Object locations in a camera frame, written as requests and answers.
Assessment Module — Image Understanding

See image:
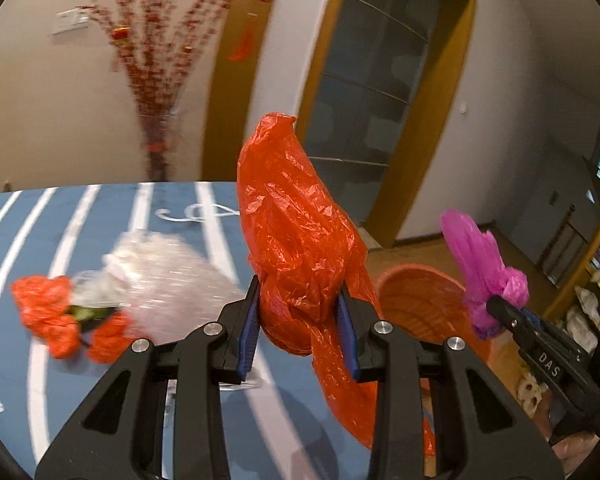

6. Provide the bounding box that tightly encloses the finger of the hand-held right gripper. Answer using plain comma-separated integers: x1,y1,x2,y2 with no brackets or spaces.
486,295,600,413
522,309,595,370

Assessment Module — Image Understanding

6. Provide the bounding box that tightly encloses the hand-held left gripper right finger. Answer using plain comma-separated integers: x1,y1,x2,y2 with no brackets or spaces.
337,285,566,480

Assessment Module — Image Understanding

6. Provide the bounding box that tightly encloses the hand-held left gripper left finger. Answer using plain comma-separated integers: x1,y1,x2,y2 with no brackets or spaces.
35,276,261,480

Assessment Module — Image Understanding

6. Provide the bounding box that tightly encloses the orange plastic basket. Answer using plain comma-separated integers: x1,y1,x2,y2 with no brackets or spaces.
372,264,503,376

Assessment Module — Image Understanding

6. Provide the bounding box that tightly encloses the white plastic bag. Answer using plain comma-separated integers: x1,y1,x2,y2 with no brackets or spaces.
72,232,248,346

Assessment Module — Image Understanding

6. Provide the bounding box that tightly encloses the purple plastic bag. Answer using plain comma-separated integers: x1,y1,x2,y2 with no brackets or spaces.
440,210,529,341

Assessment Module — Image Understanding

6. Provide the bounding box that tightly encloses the large red plastic bag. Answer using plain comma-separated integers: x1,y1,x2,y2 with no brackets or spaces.
236,112,437,458

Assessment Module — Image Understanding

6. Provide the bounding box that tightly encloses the person's right hand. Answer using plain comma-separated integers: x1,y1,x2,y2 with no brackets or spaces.
537,392,600,476

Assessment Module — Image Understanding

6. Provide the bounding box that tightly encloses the white crumpled cloth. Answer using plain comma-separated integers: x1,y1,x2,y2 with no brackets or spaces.
575,287,600,313
565,310,600,351

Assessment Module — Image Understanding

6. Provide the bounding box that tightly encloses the wooden chair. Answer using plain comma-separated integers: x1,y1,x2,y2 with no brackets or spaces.
540,205,583,281

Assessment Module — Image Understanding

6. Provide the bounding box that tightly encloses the grey door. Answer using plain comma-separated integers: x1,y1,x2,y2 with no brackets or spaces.
522,155,600,266

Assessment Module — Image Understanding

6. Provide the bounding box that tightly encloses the blue white striped blanket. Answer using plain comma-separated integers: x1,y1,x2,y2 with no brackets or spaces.
0,182,381,480

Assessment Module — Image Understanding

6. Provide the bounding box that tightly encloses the glass floor vase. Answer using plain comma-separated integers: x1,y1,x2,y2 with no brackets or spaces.
137,112,178,181

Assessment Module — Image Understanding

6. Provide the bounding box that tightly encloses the crumpled red plastic bag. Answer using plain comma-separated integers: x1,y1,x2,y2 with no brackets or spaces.
11,275,133,365

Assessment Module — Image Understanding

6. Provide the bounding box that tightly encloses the red berry branch decoration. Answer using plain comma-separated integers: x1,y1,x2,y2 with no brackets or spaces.
87,0,251,181

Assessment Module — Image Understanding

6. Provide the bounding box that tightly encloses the red hanging door ornament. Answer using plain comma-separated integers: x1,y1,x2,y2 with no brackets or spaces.
227,25,256,63

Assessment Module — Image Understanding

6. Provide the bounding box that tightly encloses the glass door with wooden frame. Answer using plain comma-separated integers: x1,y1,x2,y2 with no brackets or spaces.
297,0,478,248

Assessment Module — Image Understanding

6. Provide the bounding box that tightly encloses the white wall switch plate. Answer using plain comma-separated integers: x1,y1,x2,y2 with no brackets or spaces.
50,9,90,36

